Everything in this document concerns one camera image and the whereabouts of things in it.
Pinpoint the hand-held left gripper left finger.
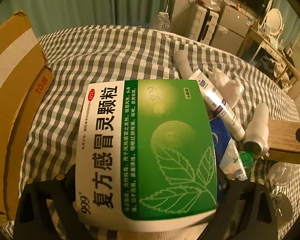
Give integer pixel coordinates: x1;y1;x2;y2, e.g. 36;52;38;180
13;164;90;240

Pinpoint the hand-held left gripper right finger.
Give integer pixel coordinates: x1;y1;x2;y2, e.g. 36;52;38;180
207;165;278;240

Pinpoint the green foil packet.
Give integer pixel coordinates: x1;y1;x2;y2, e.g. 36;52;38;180
239;151;256;178

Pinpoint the green medicine box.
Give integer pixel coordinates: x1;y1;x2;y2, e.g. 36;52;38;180
74;79;218;227

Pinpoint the brown cardboard box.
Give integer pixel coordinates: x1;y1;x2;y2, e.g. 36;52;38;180
0;10;55;227

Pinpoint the wooden box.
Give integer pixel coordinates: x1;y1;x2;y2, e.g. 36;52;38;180
261;120;300;165

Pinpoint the blue tissue packet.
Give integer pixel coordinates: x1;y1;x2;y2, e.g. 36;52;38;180
209;117;248;182

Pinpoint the clear plastic cup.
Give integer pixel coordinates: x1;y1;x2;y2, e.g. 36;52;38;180
269;162;299;186

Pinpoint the white cylindrical bottle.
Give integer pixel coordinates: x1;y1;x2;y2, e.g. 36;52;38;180
242;103;270;159
174;50;199;79

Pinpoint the crumpled white plastic wrap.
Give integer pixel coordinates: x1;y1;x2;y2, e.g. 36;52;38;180
206;68;245;110

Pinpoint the white ointment tube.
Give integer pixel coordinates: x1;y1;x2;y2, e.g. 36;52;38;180
189;69;245;141

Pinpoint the white dressing desk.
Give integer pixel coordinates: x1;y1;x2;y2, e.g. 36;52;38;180
236;27;300;83

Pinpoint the white vanity mirror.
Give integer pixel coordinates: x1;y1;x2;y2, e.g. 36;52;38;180
261;8;283;37

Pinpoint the grey mini fridge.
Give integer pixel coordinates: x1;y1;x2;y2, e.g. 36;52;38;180
210;1;257;53

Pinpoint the narrow teal curtain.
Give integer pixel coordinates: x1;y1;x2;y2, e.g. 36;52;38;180
270;0;290;18

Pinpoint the grey checkered bed sheet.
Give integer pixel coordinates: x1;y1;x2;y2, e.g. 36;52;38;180
0;25;300;240

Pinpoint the white suitcase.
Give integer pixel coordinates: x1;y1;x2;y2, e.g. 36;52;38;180
189;4;219;46

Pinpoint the clear water bottle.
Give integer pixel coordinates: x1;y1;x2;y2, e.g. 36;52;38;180
150;11;172;32

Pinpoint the wide teal curtain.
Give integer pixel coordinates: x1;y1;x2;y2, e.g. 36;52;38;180
0;0;179;34

